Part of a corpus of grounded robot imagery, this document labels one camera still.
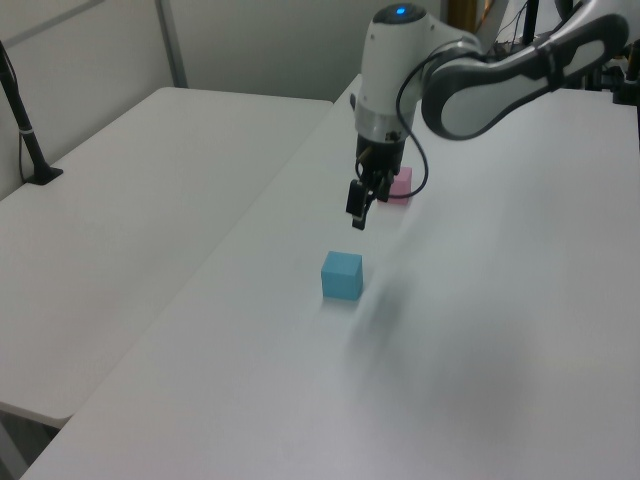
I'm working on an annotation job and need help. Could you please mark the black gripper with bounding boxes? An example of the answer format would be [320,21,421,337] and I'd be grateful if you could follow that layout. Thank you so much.
[346,131,406,231]

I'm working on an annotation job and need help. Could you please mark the pink cube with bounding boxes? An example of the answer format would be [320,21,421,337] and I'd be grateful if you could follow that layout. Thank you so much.
[377,166,414,206]

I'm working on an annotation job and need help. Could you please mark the short black pole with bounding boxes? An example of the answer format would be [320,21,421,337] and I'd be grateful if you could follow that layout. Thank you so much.
[624,38,640,84]

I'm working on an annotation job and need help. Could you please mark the black table clamp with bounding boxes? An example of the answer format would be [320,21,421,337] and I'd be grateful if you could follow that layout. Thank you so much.
[610,79,640,106]

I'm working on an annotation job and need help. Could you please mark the yellow wooden board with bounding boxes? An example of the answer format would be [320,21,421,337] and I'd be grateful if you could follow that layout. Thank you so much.
[446,0,482,32]

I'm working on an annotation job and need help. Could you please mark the black monitor stand pole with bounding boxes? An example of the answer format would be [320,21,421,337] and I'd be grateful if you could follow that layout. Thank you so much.
[521,0,540,45]

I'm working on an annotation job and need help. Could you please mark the black pole stand with base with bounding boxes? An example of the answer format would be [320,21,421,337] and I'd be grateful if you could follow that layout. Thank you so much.
[0,39,65,187]

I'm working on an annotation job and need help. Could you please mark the blue cube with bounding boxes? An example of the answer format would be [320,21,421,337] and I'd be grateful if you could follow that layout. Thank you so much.
[320,250,364,301]

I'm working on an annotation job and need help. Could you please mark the white side table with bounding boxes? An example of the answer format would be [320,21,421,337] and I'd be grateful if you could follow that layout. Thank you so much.
[0,86,335,430]

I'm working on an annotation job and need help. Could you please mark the thin black stand cable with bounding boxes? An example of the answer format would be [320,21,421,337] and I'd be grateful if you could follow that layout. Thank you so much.
[0,47,29,181]

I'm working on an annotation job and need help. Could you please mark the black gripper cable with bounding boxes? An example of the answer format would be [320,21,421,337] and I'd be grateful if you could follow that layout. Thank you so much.
[387,47,430,202]

